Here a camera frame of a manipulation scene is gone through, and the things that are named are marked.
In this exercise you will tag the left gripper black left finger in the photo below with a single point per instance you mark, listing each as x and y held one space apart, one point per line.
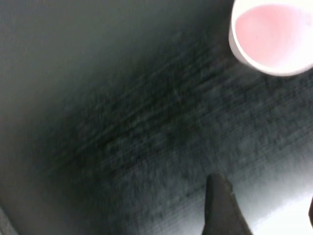
222 210

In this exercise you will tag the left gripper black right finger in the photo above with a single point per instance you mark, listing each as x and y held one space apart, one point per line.
311 208

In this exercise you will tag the pink plastic cup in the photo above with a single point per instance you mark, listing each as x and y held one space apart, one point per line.
264 36

